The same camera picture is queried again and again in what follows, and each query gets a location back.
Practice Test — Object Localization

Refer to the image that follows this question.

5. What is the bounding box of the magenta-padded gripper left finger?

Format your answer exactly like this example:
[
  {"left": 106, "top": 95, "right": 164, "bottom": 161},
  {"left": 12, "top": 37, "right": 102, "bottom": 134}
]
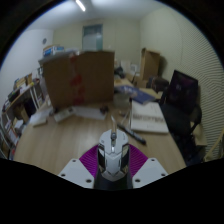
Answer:
[{"left": 58, "top": 144, "right": 100, "bottom": 190}]

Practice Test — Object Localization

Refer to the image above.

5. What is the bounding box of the black marker pen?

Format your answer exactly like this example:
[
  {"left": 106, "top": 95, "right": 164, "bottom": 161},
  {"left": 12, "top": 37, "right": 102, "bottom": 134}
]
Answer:
[{"left": 116, "top": 122, "right": 147, "bottom": 145}]

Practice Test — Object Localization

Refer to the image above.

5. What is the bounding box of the blue book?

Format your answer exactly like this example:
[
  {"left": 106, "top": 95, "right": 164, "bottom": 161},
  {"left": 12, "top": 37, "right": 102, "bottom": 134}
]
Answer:
[{"left": 121, "top": 85, "right": 156, "bottom": 105}]

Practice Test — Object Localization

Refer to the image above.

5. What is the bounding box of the ceiling tube light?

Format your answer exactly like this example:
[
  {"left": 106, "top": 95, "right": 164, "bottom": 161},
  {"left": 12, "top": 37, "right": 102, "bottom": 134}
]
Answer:
[{"left": 74, "top": 0, "right": 87, "bottom": 13}]

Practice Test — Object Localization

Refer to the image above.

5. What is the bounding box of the door with glass pane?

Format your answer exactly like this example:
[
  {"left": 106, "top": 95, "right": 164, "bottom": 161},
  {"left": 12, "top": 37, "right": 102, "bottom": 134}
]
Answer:
[{"left": 81, "top": 23, "right": 104, "bottom": 52}]

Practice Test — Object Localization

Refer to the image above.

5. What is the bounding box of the blue and white carton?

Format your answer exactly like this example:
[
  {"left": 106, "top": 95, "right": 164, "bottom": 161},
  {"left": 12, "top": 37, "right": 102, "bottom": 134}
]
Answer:
[{"left": 42, "top": 45, "right": 65, "bottom": 57}]

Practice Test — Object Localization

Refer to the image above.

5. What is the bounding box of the white and silver computer mouse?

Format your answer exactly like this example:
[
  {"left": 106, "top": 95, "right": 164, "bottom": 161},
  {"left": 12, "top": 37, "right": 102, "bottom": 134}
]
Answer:
[{"left": 96, "top": 128, "right": 131, "bottom": 183}]

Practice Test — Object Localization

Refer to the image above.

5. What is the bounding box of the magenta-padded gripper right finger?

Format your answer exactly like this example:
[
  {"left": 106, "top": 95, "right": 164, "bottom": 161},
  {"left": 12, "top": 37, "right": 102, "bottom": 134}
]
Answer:
[{"left": 127, "top": 143, "right": 169, "bottom": 190}]

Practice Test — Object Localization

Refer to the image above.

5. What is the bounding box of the cluttered shelf unit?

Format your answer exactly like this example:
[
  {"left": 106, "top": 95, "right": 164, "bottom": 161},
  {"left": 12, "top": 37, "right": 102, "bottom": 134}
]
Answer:
[{"left": 0, "top": 71, "right": 45, "bottom": 160}]

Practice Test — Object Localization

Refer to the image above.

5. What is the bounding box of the open white notebook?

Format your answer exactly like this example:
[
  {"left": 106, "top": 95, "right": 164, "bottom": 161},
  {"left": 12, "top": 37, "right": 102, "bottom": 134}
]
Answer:
[{"left": 129, "top": 100, "right": 170, "bottom": 135}]

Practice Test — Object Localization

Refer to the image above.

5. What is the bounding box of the large brown cardboard box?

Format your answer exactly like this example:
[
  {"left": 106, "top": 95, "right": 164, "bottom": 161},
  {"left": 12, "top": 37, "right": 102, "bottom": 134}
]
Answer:
[{"left": 42, "top": 50, "right": 116, "bottom": 110}]

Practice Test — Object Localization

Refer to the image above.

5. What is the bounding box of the white paper sheet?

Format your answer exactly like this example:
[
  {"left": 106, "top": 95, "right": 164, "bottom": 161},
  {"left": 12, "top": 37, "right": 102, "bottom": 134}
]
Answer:
[{"left": 74, "top": 105, "right": 108, "bottom": 121}]

